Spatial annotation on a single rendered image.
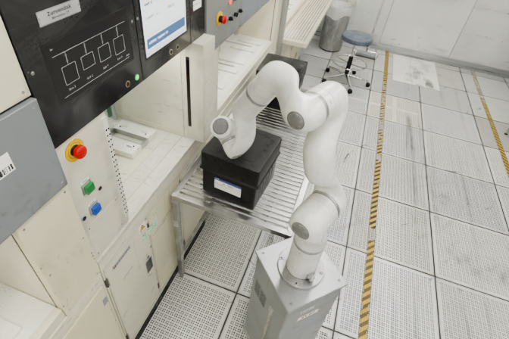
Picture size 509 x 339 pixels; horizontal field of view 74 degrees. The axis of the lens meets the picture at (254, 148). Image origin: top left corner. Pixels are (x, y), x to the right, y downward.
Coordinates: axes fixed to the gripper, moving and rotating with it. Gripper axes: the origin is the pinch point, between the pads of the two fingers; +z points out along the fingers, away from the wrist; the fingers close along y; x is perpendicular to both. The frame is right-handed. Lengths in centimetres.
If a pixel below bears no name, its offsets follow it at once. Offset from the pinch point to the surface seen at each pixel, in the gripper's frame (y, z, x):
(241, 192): -7.0, 4.2, 22.3
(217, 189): 5.1, 7.3, 25.4
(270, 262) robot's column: -31, -4, 44
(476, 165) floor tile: -160, 215, -68
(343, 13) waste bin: 23, 292, -228
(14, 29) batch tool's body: 23, -96, 1
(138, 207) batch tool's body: 26, -18, 42
